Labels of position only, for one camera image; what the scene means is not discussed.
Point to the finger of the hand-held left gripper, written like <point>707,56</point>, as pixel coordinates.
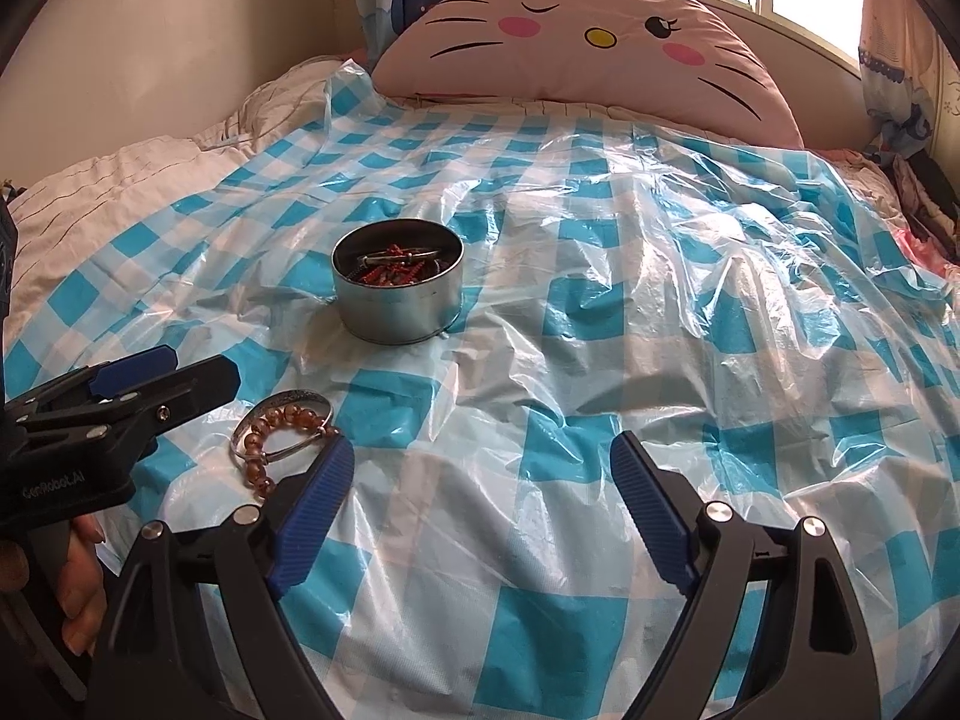
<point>180,394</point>
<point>135,375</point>

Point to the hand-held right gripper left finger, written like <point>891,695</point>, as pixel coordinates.
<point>311,510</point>

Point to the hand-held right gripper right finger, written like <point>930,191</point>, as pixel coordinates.
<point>652,506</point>

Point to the silver bangle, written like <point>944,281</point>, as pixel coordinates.
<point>296,396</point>

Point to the round metal tin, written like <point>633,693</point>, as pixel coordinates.
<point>397,315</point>

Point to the person's left hand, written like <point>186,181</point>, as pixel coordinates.
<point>84,585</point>

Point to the white striped quilt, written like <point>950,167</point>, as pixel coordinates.
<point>112,187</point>

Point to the blue checked plastic sheet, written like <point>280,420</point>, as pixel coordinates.
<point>570,315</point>

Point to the pile of clothes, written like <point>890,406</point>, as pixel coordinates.
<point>926,202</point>

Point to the pink cat face pillow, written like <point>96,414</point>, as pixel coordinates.
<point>585,52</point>

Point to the pink print curtain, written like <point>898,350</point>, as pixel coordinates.
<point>907,60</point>

